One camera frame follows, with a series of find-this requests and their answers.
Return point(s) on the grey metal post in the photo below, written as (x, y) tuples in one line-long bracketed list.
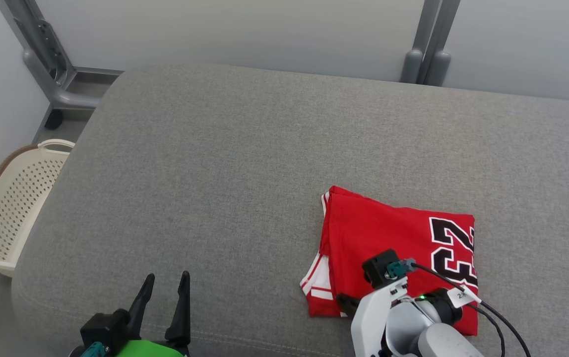
[(413, 64), (440, 67)]

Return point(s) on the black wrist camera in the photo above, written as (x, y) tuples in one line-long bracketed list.
[(105, 327), (376, 267)]

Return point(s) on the black caster wheel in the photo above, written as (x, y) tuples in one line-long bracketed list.
[(53, 120)]

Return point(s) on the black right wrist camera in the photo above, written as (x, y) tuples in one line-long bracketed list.
[(376, 267)]

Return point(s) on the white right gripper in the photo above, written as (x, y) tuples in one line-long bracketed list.
[(368, 327)]

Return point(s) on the grey metal frame base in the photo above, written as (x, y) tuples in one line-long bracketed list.
[(41, 59)]

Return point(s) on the cream perforated laundry basket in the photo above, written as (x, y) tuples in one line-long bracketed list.
[(11, 208)]

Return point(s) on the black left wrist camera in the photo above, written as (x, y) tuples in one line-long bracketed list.
[(105, 327)]

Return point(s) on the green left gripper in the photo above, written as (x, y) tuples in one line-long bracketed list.
[(150, 349)]

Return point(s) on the red shirt with white sleeves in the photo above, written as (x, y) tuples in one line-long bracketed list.
[(378, 228)]

